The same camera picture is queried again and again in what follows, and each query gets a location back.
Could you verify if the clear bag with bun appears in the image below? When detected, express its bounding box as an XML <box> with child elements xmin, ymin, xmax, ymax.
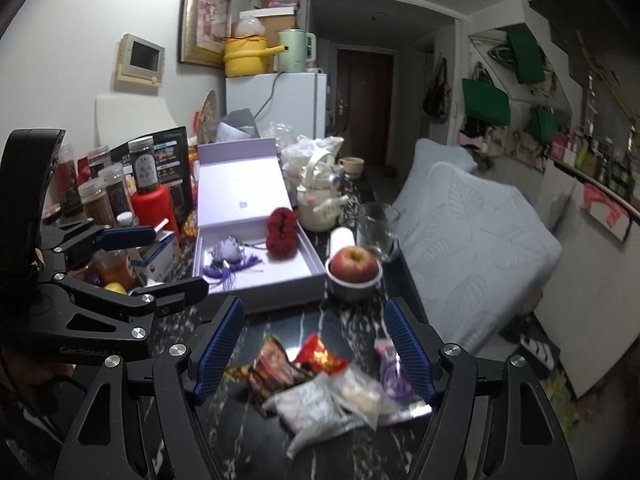
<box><xmin>329</xmin><ymin>364</ymin><xmax>400</xmax><ymax>430</ymax></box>

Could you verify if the white printed soft packet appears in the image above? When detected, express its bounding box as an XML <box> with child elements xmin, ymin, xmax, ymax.
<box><xmin>262</xmin><ymin>374</ymin><xmax>364</xmax><ymax>460</ymax></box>

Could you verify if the silver purple snack packet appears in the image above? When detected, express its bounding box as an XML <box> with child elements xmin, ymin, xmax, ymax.
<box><xmin>374</xmin><ymin>338</ymin><xmax>432</xmax><ymax>426</ymax></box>

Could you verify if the red candy packet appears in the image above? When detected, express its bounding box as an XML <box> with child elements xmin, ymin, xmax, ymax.
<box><xmin>292</xmin><ymin>333</ymin><xmax>349</xmax><ymax>375</ymax></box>

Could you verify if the brown powder spice jar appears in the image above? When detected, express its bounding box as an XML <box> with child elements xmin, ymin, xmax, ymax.
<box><xmin>78</xmin><ymin>177</ymin><xmax>116</xmax><ymax>228</ymax></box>

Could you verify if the yellow lemon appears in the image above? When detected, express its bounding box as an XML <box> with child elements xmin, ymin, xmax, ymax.
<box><xmin>104</xmin><ymin>282</ymin><xmax>128</xmax><ymax>296</ymax></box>

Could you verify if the blue white carton box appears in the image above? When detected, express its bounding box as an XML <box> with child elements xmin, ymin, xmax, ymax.
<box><xmin>128</xmin><ymin>231</ymin><xmax>181</xmax><ymax>285</ymax></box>

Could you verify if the red plastic container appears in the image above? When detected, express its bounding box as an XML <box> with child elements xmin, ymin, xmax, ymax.
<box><xmin>131</xmin><ymin>184</ymin><xmax>180</xmax><ymax>240</ymax></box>

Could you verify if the purple tassel sachet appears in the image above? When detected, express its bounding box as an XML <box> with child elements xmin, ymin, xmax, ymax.
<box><xmin>203</xmin><ymin>236</ymin><xmax>262</xmax><ymax>290</ymax></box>

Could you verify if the dark red knitted scrunchie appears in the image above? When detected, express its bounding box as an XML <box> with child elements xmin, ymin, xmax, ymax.
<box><xmin>266</xmin><ymin>207</ymin><xmax>298</xmax><ymax>260</ymax></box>

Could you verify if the white cabinet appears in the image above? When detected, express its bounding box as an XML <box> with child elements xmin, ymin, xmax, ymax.
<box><xmin>535</xmin><ymin>162</ymin><xmax>639</xmax><ymax>398</ymax></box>

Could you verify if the lavender gift box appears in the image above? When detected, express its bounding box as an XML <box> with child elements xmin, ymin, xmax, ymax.
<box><xmin>193</xmin><ymin>139</ymin><xmax>326</xmax><ymax>315</ymax></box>

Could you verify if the light blue leaf pillow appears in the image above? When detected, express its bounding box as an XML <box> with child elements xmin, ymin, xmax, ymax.
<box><xmin>394</xmin><ymin>139</ymin><xmax>562</xmax><ymax>353</ymax></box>

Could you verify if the grey metal bowl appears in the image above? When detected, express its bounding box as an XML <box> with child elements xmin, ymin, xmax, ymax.
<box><xmin>326</xmin><ymin>255</ymin><xmax>383</xmax><ymax>301</ymax></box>

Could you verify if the cream rabbit teapot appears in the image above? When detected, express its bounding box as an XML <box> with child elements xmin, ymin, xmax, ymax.
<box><xmin>296</xmin><ymin>150</ymin><xmax>348</xmax><ymax>233</ymax></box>

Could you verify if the red apple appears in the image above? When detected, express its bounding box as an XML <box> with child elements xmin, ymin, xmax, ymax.
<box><xmin>329</xmin><ymin>246</ymin><xmax>378</xmax><ymax>284</ymax></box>

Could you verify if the clear glass mug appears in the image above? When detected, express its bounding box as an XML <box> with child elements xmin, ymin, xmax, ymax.
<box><xmin>356</xmin><ymin>202</ymin><xmax>400</xmax><ymax>263</ymax></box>

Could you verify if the yellow enamel pot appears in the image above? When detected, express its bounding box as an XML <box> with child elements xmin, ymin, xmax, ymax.
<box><xmin>224</xmin><ymin>35</ymin><xmax>288</xmax><ymax>78</ymax></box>

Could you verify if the beige ceramic cup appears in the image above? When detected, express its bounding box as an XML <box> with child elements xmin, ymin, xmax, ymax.
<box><xmin>338</xmin><ymin>156</ymin><xmax>364</xmax><ymax>180</ymax></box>

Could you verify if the gold framed picture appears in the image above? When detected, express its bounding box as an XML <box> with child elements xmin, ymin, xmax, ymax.
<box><xmin>179</xmin><ymin>0</ymin><xmax>232</xmax><ymax>68</ymax></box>

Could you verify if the white mini fridge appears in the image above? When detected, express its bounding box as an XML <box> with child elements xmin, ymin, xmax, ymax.
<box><xmin>226</xmin><ymin>72</ymin><xmax>328</xmax><ymax>139</ymax></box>

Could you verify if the mint green electric kettle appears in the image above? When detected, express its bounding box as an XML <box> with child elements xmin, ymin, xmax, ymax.
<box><xmin>278</xmin><ymin>29</ymin><xmax>317</xmax><ymax>73</ymax></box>

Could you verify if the green tote bag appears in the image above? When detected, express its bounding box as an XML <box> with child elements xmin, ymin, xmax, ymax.
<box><xmin>462</xmin><ymin>78</ymin><xmax>511</xmax><ymax>127</ymax></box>

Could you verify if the beige wall intercom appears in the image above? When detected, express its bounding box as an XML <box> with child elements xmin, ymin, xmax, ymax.
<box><xmin>115</xmin><ymin>34</ymin><xmax>165</xmax><ymax>88</ymax></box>

